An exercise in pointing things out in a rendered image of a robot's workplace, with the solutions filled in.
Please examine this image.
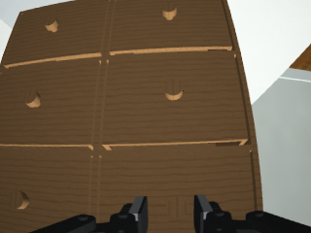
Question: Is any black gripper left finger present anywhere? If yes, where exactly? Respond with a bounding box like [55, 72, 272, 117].
[29, 196, 148, 233]

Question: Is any brown wooden drawer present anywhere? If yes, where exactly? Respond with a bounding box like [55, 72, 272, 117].
[110, 0, 232, 55]
[0, 154, 92, 233]
[0, 60, 101, 150]
[102, 54, 248, 150]
[4, 0, 110, 68]
[99, 150, 255, 233]

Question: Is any brown wooden chest of drawers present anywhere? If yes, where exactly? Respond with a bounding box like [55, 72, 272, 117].
[0, 0, 263, 223]

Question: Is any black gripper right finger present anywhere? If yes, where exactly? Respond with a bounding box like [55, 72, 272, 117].
[193, 195, 311, 233]

